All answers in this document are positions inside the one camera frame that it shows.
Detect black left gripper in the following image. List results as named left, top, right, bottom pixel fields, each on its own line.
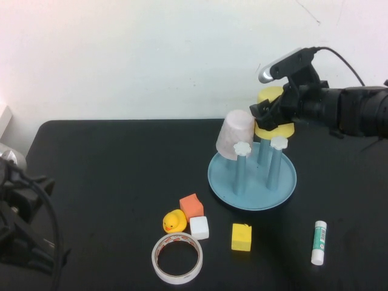
left=0, top=165, right=56, bottom=227

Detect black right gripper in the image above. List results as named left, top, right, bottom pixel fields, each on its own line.
left=249, top=65, right=331, bottom=132

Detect yellow cup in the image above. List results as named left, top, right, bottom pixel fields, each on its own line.
left=253, top=85, right=296, bottom=140

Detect pale pink cup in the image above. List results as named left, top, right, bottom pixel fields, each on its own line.
left=215, top=109, right=255, bottom=161

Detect blue cup stand white caps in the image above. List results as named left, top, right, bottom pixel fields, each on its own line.
left=207, top=136, right=298, bottom=212

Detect white cabinet panel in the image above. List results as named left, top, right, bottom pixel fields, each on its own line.
left=0, top=104, right=15, bottom=143

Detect orange foam cube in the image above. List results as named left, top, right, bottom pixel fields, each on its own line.
left=179, top=193, right=204, bottom=219

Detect yellow foam cube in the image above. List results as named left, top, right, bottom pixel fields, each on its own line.
left=231, top=222, right=253, bottom=252

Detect white foam cube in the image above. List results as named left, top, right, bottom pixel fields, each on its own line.
left=189, top=215, right=210, bottom=241

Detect green white glue stick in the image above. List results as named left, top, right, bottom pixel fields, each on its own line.
left=310, top=220, right=329, bottom=266

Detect yellow rubber duck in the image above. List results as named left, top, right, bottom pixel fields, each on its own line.
left=162, top=209, right=188, bottom=234

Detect white tape roll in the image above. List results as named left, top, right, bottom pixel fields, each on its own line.
left=151, top=232, right=203, bottom=285

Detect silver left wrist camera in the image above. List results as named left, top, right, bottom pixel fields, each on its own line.
left=0, top=150, right=27, bottom=172

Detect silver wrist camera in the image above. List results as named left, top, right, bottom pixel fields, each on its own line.
left=257, top=47, right=316, bottom=84
left=0, top=150, right=27, bottom=172

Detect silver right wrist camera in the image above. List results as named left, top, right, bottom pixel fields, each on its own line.
left=257, top=47, right=316, bottom=84

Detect black left camera cable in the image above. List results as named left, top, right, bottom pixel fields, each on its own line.
left=7, top=162, right=66, bottom=291

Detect black camera cable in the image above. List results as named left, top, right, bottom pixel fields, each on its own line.
left=7, top=162, right=66, bottom=291
left=312, top=46, right=366, bottom=87

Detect black right camera cable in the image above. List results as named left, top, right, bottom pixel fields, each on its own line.
left=312, top=46, right=366, bottom=87

